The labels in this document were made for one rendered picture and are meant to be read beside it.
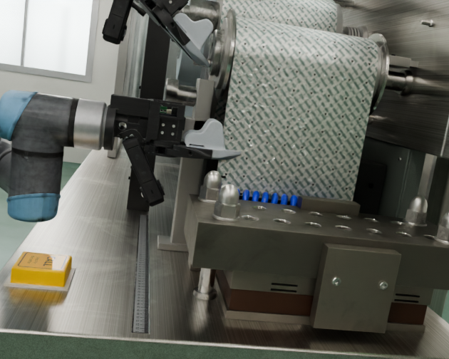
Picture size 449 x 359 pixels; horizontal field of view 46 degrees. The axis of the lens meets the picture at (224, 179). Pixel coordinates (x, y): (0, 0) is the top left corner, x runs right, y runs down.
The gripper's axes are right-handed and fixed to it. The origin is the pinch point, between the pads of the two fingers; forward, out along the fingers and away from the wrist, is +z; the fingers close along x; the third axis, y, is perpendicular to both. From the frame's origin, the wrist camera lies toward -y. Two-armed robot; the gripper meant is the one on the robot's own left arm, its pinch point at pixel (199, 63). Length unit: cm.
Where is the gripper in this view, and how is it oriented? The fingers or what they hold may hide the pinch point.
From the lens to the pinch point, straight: 88.6
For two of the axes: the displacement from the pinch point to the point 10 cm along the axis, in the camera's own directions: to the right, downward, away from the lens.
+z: 6.6, 7.2, 2.4
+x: -1.4, -2.0, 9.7
